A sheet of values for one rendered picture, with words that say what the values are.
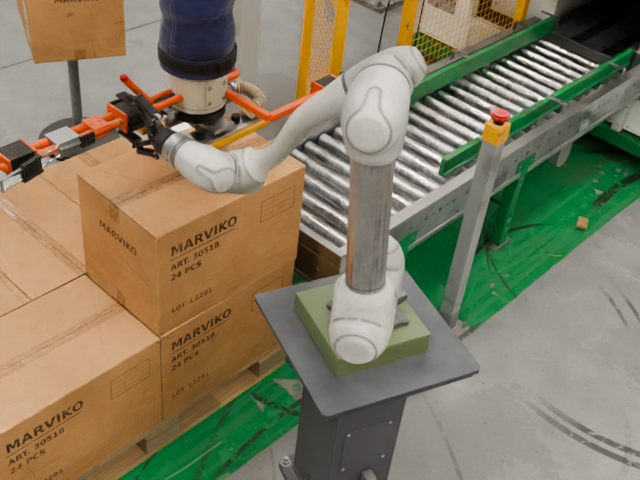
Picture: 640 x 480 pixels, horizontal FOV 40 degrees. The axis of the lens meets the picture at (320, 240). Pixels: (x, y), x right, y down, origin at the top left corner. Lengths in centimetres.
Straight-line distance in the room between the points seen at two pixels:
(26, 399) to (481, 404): 171
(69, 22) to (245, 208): 158
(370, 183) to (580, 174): 304
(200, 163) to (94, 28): 189
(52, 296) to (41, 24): 145
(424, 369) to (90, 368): 99
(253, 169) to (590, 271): 227
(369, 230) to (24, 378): 119
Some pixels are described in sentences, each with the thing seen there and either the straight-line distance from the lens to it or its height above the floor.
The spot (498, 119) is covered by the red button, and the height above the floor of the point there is 103.
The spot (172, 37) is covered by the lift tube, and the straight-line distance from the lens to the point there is 252.
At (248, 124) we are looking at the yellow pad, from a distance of 271.
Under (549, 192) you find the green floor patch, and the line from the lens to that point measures 472.
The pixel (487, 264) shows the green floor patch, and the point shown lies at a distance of 413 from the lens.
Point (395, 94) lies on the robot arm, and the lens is 189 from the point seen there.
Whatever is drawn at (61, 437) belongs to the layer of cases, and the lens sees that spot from 281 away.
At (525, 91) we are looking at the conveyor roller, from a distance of 442.
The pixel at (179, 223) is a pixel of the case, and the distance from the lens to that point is 261.
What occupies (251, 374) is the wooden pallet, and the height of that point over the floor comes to 2.
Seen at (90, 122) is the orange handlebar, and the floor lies 125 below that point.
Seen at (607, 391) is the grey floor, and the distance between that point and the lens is 374.
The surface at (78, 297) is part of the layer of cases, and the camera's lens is 298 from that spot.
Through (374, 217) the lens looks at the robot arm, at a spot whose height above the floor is 134.
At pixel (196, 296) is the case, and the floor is 63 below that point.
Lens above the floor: 256
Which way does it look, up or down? 39 degrees down
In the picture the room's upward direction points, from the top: 7 degrees clockwise
